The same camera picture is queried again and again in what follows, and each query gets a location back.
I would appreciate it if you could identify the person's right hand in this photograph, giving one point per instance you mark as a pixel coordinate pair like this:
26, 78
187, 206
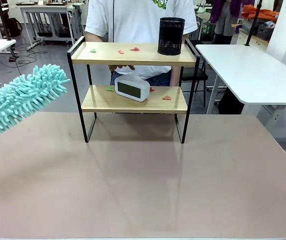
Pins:
120, 67

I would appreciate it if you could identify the two-tier wood metal shelf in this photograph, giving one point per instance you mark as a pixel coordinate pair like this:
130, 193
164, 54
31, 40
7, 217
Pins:
133, 57

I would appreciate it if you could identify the white digital alarm clock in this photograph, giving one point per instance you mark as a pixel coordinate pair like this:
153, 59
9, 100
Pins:
130, 90

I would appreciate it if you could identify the red paper scrap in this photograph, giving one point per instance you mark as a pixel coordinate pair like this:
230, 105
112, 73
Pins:
152, 89
135, 49

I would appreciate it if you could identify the orange paper scrap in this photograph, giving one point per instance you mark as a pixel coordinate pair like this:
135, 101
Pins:
166, 98
121, 52

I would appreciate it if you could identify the black mesh pen holder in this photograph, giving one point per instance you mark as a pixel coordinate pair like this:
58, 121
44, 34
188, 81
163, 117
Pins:
170, 37

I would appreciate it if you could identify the teal chenille duster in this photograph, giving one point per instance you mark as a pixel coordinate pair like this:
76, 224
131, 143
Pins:
20, 97

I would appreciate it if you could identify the person's left forearm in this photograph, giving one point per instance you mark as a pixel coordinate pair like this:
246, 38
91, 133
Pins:
175, 77

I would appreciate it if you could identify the person's right forearm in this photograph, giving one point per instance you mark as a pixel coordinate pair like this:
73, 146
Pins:
94, 38

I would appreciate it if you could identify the green paper scrap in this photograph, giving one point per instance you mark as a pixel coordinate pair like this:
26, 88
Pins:
93, 50
109, 88

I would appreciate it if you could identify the person in white shirt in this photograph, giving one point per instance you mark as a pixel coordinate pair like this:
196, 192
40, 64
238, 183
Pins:
133, 22

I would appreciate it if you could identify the black folding chair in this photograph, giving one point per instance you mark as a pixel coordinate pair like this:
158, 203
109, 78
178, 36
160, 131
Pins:
195, 72

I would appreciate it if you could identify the black bag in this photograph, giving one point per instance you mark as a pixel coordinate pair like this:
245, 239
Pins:
14, 27

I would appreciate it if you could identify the purple garment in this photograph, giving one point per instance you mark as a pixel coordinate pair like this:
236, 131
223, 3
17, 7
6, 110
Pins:
223, 8

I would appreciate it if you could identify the black clamp pole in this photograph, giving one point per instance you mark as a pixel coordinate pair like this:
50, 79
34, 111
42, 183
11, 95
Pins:
254, 22
4, 22

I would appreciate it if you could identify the large white table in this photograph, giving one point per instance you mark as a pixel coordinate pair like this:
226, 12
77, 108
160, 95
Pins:
248, 70

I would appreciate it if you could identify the orange cloth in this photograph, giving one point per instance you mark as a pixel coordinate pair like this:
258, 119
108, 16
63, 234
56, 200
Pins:
258, 13

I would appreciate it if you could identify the black plastic crate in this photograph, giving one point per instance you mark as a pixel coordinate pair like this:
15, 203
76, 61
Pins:
265, 32

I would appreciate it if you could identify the white frame workbench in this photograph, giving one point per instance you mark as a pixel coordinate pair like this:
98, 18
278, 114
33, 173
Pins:
45, 8

